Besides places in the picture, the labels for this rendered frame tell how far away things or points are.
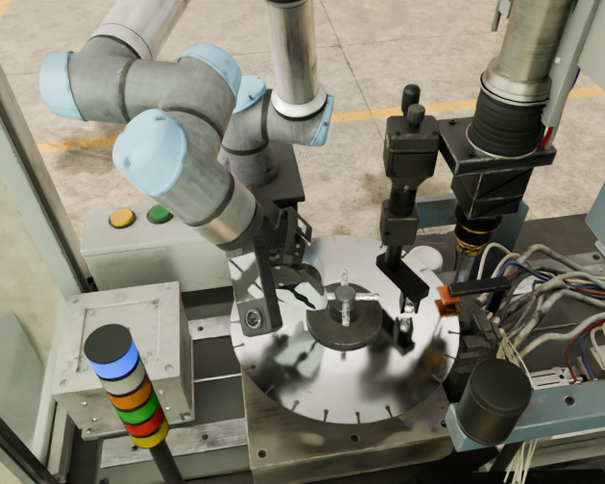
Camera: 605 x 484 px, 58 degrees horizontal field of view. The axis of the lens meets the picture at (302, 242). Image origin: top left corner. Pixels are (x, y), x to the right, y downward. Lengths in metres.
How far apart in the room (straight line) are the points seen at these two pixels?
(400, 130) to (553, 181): 2.13
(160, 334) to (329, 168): 1.80
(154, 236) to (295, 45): 0.43
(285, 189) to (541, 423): 0.84
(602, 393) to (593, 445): 0.26
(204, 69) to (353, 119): 2.30
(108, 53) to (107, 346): 0.33
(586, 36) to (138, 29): 0.49
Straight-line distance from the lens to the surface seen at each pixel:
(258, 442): 0.82
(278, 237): 0.67
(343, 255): 0.88
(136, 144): 0.55
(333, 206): 2.37
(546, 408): 0.67
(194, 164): 0.56
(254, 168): 1.30
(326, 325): 0.78
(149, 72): 0.64
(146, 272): 1.07
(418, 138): 0.62
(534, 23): 0.56
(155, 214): 1.05
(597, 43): 0.56
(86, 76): 0.67
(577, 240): 1.32
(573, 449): 0.94
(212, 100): 0.61
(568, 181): 2.74
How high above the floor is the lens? 1.60
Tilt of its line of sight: 46 degrees down
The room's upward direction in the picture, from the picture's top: 1 degrees counter-clockwise
